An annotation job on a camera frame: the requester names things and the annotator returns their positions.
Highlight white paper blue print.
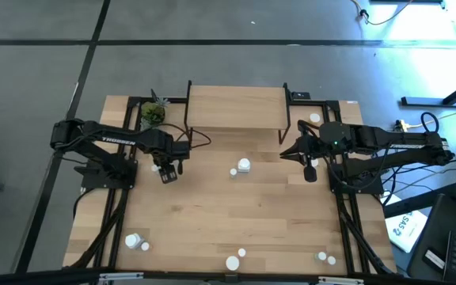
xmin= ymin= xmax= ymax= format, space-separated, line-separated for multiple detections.
xmin=384 ymin=209 xmax=429 ymax=254

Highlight black desk leg bar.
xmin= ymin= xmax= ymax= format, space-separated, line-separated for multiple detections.
xmin=383 ymin=184 xmax=456 ymax=219

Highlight black laptop with keyboard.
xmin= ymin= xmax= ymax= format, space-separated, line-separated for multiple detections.
xmin=406 ymin=193 xmax=456 ymax=285

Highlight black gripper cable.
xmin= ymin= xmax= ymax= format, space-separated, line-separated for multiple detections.
xmin=154 ymin=122 xmax=212 ymax=150
xmin=325 ymin=144 xmax=391 ymax=192

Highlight black front crossbar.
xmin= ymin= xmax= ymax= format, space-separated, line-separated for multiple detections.
xmin=0 ymin=267 xmax=409 ymax=285

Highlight silver metal bracket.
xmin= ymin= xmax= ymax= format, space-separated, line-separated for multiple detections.
xmin=98 ymin=272 xmax=145 ymax=283

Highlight beige power cable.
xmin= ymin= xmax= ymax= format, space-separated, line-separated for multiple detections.
xmin=408 ymin=106 xmax=456 ymax=128

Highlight aluminium frame rail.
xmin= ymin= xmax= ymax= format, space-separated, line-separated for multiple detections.
xmin=317 ymin=275 xmax=366 ymax=285

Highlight black aluminium table frame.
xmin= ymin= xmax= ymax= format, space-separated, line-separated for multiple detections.
xmin=63 ymin=94 xmax=397 ymax=278

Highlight potted succulent plant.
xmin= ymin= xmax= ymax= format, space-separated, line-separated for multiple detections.
xmin=139 ymin=89 xmax=172 ymax=131

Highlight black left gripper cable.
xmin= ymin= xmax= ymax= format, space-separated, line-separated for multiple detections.
xmin=154 ymin=122 xmax=212 ymax=150

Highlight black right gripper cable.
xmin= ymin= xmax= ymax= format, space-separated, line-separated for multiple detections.
xmin=325 ymin=144 xmax=391 ymax=192

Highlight wooden shelf black legs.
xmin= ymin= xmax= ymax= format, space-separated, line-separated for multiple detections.
xmin=183 ymin=80 xmax=292 ymax=146

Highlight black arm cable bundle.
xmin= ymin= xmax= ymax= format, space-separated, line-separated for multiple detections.
xmin=69 ymin=188 xmax=130 ymax=270
xmin=336 ymin=193 xmax=395 ymax=276

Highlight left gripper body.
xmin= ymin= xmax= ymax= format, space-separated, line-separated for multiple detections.
xmin=158 ymin=136 xmax=192 ymax=163

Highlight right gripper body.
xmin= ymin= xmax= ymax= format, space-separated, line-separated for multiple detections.
xmin=297 ymin=120 xmax=325 ymax=168

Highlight floor cable with black plug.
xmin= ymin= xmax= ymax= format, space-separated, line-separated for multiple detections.
xmin=350 ymin=0 xmax=415 ymax=27

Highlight black stand base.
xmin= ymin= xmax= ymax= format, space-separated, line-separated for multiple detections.
xmin=401 ymin=73 xmax=456 ymax=108

